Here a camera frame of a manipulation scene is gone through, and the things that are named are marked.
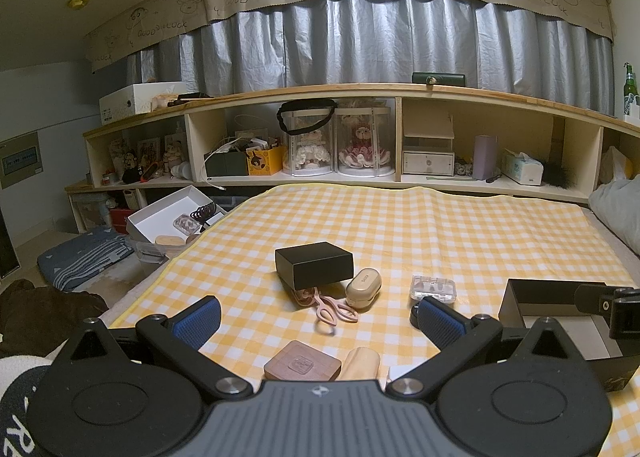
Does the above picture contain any doll in left clear case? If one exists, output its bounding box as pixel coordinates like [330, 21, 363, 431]
[277, 98, 336, 178]

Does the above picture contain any small wooden drawer organizer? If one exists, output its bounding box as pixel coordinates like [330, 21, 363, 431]
[402, 110, 454, 177]

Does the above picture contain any doll in clear case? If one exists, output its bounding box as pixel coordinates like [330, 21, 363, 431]
[334, 106, 394, 178]
[277, 98, 336, 178]

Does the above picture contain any green glass bottle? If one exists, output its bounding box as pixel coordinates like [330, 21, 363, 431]
[623, 63, 639, 120]

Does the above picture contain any wooden shelf unit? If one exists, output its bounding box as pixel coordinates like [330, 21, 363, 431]
[67, 84, 639, 206]

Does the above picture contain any yellow cardboard box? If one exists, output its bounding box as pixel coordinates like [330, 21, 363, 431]
[245, 145, 283, 176]

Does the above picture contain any silver curtain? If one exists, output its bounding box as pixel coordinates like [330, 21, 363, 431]
[126, 0, 615, 114]

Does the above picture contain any open white box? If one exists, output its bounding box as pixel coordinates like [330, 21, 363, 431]
[127, 186, 213, 264]

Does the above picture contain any gray pillow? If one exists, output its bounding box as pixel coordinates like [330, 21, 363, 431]
[588, 177, 640, 255]

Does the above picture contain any light wooden oval case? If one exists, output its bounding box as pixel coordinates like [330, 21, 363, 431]
[337, 347, 381, 381]

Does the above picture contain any beige earbuds case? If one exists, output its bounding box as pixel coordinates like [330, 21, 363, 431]
[345, 267, 382, 310]

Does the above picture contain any folded blue striped blanket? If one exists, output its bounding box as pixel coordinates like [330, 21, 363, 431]
[37, 226, 134, 291]

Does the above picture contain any white shoe box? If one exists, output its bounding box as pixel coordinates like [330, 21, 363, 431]
[99, 81, 190, 125]

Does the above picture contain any doll in right clear case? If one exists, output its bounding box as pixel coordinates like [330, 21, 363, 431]
[334, 106, 394, 178]

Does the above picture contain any square wooden coaster box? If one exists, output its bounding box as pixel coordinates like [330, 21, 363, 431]
[264, 340, 342, 381]

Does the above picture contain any black box lid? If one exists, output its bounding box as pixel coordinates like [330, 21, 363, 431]
[274, 241, 354, 290]

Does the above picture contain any lilac cylinder container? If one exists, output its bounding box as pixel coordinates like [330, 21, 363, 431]
[472, 134, 498, 181]

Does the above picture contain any clear nail tips box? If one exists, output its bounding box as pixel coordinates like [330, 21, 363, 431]
[409, 275, 457, 304]

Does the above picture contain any black box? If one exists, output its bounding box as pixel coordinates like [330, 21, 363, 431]
[498, 278, 639, 392]

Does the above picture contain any green case on shelf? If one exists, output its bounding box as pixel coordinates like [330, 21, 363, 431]
[411, 72, 466, 87]

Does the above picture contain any tissue box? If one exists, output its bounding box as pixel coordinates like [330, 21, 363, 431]
[501, 150, 544, 186]

